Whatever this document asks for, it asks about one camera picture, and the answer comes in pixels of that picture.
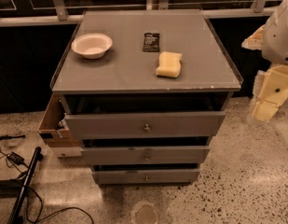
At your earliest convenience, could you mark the wooden side box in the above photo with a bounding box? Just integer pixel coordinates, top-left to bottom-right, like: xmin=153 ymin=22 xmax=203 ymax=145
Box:
xmin=38 ymin=95 xmax=81 ymax=158

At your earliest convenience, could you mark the black snack packet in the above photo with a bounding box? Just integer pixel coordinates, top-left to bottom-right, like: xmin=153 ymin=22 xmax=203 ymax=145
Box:
xmin=143 ymin=33 xmax=159 ymax=52

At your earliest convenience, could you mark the round floor drain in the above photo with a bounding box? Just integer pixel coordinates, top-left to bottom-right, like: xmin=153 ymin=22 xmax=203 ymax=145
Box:
xmin=131 ymin=202 xmax=158 ymax=224

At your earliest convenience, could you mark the grey drawer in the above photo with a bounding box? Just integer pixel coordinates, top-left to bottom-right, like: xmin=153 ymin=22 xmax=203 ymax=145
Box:
xmin=65 ymin=111 xmax=225 ymax=140
xmin=92 ymin=169 xmax=199 ymax=185
xmin=81 ymin=146 xmax=210 ymax=165

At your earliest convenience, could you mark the grey drawer cabinet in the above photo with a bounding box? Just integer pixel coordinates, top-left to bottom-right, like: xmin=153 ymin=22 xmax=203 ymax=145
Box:
xmin=52 ymin=9 xmax=241 ymax=174

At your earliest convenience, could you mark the grey bottom drawer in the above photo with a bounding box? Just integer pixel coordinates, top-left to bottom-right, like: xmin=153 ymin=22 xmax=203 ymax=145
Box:
xmin=92 ymin=169 xmax=199 ymax=185

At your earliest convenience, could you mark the white paper bowl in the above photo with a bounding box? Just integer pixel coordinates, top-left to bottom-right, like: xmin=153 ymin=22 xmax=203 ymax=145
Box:
xmin=71 ymin=34 xmax=113 ymax=59

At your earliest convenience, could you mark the black pole stand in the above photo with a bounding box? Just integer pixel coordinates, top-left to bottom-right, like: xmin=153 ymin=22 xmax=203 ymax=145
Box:
xmin=7 ymin=147 xmax=42 ymax=224

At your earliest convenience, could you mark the black power adapter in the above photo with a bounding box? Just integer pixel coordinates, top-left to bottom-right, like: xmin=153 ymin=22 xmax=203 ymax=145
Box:
xmin=7 ymin=152 xmax=24 ymax=165

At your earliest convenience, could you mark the black tool on floor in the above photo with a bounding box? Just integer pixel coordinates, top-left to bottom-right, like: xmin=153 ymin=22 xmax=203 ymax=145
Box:
xmin=0 ymin=134 xmax=25 ymax=141

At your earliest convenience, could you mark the metal window railing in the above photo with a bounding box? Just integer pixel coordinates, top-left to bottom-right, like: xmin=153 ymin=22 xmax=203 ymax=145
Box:
xmin=0 ymin=0 xmax=288 ymax=28

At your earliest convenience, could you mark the grey top drawer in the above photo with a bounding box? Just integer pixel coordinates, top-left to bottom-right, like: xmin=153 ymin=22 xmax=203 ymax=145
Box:
xmin=65 ymin=111 xmax=225 ymax=140

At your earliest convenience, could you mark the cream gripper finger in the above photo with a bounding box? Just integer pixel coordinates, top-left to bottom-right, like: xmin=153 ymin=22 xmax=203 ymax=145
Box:
xmin=252 ymin=102 xmax=278 ymax=121

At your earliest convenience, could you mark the black cable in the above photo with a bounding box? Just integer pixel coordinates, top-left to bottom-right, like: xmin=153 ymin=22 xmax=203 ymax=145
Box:
xmin=0 ymin=146 xmax=95 ymax=224

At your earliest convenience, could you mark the yellow sponge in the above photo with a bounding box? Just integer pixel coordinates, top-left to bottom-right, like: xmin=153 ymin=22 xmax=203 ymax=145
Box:
xmin=156 ymin=51 xmax=183 ymax=78

